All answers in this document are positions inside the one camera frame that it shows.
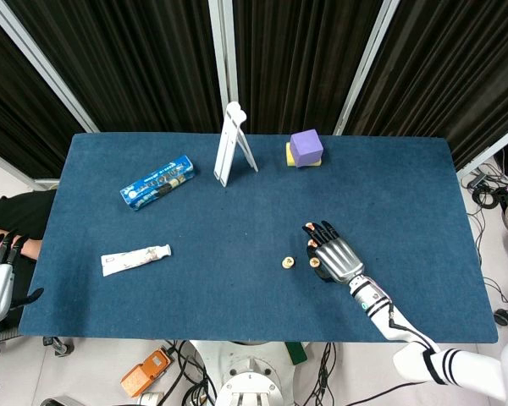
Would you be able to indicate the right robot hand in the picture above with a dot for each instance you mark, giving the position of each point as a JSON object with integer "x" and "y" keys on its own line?
{"x": 338, "y": 258}

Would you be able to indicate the person forearm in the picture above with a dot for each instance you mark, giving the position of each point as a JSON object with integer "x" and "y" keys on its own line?
{"x": 31, "y": 249}

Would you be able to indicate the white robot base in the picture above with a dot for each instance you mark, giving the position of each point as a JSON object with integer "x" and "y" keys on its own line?
{"x": 245, "y": 372}

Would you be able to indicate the round wooden chess piece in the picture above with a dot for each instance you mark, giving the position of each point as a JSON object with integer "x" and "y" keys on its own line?
{"x": 287, "y": 263}
{"x": 309, "y": 227}
{"x": 311, "y": 243}
{"x": 314, "y": 262}

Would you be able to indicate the person in black clothes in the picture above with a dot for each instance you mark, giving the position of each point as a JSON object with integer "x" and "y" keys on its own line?
{"x": 21, "y": 211}

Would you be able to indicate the black caster wheel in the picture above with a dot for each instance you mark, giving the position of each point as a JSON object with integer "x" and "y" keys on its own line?
{"x": 61, "y": 347}

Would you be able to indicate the green block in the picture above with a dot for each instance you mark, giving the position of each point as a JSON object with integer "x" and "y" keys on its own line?
{"x": 296, "y": 353}

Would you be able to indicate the purple foam cube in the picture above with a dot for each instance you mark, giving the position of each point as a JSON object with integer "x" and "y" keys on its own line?
{"x": 307, "y": 148}

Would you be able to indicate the yellow sponge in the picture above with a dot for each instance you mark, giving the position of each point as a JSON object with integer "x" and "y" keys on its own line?
{"x": 288, "y": 154}

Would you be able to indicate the blue tablecloth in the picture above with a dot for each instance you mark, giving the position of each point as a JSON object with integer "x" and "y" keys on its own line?
{"x": 216, "y": 254}

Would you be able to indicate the white toothpaste tube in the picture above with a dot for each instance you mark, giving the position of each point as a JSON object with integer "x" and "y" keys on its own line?
{"x": 127, "y": 260}

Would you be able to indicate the white folding stand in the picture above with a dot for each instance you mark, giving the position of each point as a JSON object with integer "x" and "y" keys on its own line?
{"x": 224, "y": 148}

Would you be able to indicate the orange foot pedal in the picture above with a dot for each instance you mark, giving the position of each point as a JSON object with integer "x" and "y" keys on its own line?
{"x": 146, "y": 372}

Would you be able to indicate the black pleated curtain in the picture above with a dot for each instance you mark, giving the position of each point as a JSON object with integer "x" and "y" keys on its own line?
{"x": 17, "y": 114}
{"x": 448, "y": 63}
{"x": 292, "y": 63}
{"x": 144, "y": 63}

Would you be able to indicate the blue cookie box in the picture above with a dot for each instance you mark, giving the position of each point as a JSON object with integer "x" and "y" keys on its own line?
{"x": 156, "y": 184}

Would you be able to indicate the white frame post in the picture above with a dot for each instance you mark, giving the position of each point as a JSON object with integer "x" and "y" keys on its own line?
{"x": 46, "y": 72}
{"x": 366, "y": 63}
{"x": 8, "y": 167}
{"x": 222, "y": 51}
{"x": 491, "y": 148}

